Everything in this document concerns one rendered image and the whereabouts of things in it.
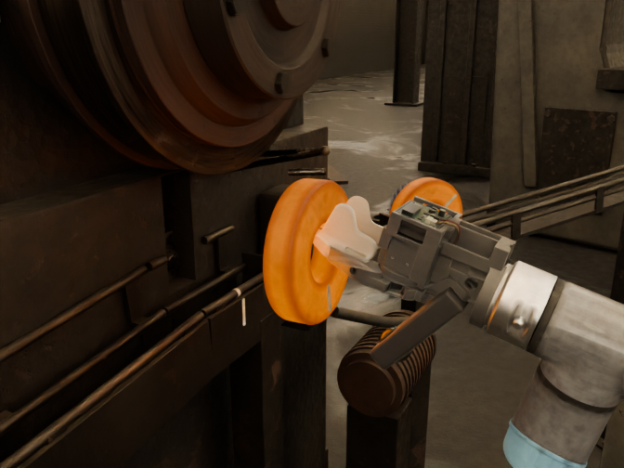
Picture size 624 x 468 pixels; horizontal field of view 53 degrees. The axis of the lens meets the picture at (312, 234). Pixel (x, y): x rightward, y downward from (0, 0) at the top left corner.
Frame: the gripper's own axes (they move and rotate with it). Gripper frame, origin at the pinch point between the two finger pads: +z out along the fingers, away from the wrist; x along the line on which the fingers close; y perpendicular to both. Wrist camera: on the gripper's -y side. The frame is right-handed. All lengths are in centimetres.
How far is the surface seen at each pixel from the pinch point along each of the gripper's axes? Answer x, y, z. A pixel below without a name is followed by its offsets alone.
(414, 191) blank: -53, -9, 4
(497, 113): -287, -28, 31
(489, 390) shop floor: -119, -81, -22
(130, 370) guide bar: 12.2, -18.1, 11.6
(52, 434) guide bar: 23.1, -19.4, 11.2
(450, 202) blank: -60, -10, -2
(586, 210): -91, -10, -25
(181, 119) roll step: 3.5, 7.8, 16.5
